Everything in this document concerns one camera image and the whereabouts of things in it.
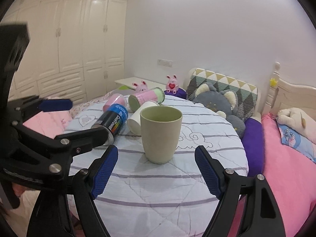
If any pink bed blanket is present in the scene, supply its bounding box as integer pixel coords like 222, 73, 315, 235
261, 114, 315, 236

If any pink green canister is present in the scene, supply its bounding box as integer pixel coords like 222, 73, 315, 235
128, 87, 165, 112

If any grey cat plush pillow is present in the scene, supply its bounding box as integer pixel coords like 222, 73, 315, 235
189, 83, 246, 138

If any pink plastic cup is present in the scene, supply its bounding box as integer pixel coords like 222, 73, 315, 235
103, 94, 127, 112

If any triangle pattern cushion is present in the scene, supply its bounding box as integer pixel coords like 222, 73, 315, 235
183, 67, 260, 120

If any green cup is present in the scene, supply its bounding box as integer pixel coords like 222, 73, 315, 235
140, 105, 183, 164

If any pink bunny toy back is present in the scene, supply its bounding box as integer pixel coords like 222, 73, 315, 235
166, 75, 179, 94

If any white paper cup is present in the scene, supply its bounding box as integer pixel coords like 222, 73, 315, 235
127, 101, 159, 135

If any blue black towel can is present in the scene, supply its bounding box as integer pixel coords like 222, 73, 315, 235
91, 103, 129, 146

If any blue cartoon pillow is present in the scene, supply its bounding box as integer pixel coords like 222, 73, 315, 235
277, 123, 315, 163

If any heart pattern sheet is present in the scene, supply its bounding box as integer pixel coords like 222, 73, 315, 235
70, 91, 114, 118

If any white wall socket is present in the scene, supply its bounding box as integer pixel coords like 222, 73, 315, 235
157, 59, 172, 67

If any cream wooden headboard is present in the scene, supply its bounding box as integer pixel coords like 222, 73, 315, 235
261, 62, 315, 120

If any cream wardrobe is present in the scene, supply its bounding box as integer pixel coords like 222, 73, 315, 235
2, 0, 127, 103

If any pink bunny toy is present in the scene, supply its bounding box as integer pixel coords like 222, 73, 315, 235
132, 80, 148, 93
166, 75, 179, 94

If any white bedside table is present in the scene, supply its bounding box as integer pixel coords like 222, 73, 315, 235
115, 76, 166, 90

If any striped white quilt cover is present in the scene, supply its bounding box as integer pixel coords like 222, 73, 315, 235
95, 96, 248, 236

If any pink bunny toy front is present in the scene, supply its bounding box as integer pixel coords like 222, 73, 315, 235
132, 80, 148, 93

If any white pink plush toy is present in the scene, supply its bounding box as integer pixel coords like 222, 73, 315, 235
277, 108, 316, 144

